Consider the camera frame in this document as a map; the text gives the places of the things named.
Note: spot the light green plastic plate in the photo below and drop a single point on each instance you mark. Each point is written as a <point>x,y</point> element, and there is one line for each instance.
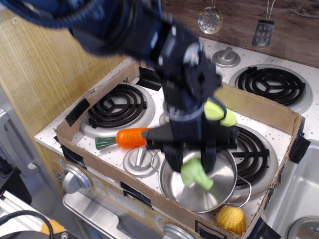
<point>215,112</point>

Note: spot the hanging metal spatula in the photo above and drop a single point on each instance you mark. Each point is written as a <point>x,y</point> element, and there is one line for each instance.
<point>264,28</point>

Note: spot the silver oven front knob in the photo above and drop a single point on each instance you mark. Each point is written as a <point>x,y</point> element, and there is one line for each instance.
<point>75,179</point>

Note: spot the silver knob front centre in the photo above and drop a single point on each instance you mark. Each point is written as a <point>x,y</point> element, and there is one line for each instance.
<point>141,162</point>

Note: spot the black burner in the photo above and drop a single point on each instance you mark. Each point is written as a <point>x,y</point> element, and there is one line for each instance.
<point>276,83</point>
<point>257,164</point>
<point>126,106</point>

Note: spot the front right black burner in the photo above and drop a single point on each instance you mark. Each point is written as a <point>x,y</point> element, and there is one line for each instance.
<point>257,164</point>

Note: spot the brown cardboard fence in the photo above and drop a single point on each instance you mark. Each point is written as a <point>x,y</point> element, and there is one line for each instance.
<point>139,198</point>

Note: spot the back right black burner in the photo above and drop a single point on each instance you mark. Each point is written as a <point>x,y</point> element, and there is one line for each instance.
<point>276,83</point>

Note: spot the hanging metal skimmer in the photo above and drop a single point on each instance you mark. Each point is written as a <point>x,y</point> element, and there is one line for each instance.
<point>210,19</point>

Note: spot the orange object lower left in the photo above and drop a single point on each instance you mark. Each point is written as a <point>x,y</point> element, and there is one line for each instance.
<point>57,228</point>

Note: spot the steel sink basin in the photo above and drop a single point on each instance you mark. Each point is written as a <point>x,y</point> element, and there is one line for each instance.
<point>296,197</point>

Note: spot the silver knob middle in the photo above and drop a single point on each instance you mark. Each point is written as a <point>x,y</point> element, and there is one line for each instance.
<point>163,119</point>

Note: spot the silver knob back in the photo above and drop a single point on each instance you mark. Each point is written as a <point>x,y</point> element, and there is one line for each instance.
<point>226,58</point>

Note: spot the silver oven door handle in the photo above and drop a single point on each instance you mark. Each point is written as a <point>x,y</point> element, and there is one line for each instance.
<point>105,220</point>

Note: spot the yellow toy corn cob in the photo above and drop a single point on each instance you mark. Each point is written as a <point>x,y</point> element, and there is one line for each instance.
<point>232,219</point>

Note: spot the steel pot with handles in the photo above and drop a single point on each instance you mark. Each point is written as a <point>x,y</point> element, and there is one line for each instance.
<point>194,197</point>

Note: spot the silver sink drain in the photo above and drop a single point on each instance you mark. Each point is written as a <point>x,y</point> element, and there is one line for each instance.
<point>304,228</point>

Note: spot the orange toy carrot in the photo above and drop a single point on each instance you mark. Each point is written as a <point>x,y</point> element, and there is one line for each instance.
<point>128,138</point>

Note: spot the front left black burner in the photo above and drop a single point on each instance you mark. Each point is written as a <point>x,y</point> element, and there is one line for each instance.
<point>126,106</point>

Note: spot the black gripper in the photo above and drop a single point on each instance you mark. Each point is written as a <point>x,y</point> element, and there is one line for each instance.
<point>190,131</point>

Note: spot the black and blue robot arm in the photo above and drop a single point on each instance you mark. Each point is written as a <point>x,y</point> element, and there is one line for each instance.
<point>138,28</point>

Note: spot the green toy broccoli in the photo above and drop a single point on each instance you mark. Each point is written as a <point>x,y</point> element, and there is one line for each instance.
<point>193,172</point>

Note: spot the silver oven knob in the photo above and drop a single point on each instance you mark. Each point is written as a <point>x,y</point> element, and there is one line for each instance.
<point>75,179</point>
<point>171,231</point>

